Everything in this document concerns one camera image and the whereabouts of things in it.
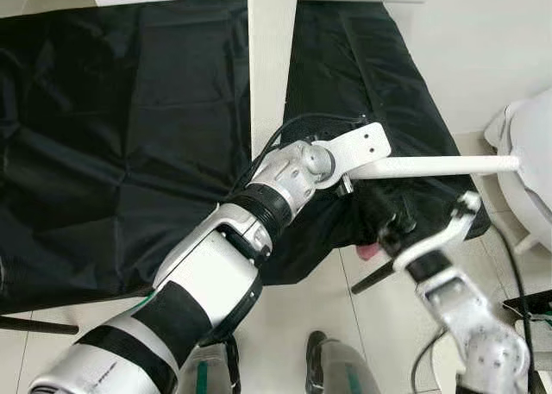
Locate white plastic children table top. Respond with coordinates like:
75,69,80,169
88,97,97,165
248,0,299,156

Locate black metal table leg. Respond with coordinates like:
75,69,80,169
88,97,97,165
0,316,79,336
351,263,399,295

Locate white round object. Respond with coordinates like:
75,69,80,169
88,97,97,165
430,332,471,394

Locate white plastic chair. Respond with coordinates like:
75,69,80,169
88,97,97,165
483,88,552,255

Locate grey right robot leg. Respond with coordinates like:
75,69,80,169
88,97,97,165
305,329,382,394

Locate grey robot leg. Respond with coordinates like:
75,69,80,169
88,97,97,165
305,329,382,394
177,338,242,394

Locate black storage box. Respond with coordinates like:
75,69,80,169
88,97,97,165
503,292,552,326

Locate black table cloth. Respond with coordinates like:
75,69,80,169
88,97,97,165
0,0,491,313

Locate grey left robot leg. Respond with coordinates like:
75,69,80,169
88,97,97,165
177,338,242,394

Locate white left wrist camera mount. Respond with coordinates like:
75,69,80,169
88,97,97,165
312,122,392,190

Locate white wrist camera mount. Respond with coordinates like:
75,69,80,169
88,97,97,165
392,191,482,274
312,122,392,190

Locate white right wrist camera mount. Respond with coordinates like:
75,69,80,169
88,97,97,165
392,191,482,274

